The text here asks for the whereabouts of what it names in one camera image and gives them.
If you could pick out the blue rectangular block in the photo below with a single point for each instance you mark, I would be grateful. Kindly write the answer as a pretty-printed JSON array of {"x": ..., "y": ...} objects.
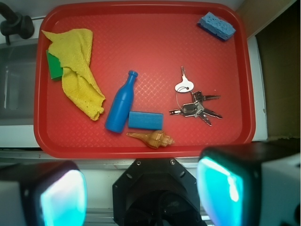
[{"x": 143, "y": 120}]

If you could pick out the black faucet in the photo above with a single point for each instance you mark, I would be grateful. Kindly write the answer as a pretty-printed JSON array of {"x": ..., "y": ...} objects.
[{"x": 15, "y": 24}]

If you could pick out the tan spiral seashell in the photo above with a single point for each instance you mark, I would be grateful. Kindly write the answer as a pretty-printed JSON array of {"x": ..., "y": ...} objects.
[{"x": 153, "y": 139}]

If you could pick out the red plastic tray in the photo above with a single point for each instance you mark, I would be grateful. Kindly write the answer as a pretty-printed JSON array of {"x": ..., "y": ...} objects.
[{"x": 153, "y": 38}]

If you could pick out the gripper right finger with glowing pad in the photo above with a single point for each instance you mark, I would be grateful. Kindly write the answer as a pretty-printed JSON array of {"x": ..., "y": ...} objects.
[{"x": 255, "y": 184}]

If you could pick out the green block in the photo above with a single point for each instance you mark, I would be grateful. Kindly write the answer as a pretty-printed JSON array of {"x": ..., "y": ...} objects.
[{"x": 55, "y": 69}]

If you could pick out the blue plastic bottle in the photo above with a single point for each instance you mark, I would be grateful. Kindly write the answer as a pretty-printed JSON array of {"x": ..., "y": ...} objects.
[{"x": 121, "y": 105}]

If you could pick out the metal sink basin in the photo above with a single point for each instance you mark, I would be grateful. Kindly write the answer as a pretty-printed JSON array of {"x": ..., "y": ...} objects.
[{"x": 17, "y": 82}]

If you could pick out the blue sponge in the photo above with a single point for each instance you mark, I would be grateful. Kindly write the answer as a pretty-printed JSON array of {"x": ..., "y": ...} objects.
[{"x": 216, "y": 26}]

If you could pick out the yellow cloth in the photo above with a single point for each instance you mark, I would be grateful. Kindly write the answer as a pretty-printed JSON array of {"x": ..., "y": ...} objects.
[{"x": 73, "y": 49}]

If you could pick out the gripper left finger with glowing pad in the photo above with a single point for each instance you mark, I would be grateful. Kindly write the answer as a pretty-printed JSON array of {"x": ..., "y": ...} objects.
[{"x": 42, "y": 194}]

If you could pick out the dark-headed key bunch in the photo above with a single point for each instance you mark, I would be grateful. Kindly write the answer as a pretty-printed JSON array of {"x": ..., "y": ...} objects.
[{"x": 196, "y": 108}]

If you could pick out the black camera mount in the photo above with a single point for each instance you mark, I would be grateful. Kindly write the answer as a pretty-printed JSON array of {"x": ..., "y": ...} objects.
[{"x": 156, "y": 192}]

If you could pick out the silver key with ring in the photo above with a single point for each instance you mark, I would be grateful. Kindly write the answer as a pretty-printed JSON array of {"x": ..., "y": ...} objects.
[{"x": 185, "y": 85}]

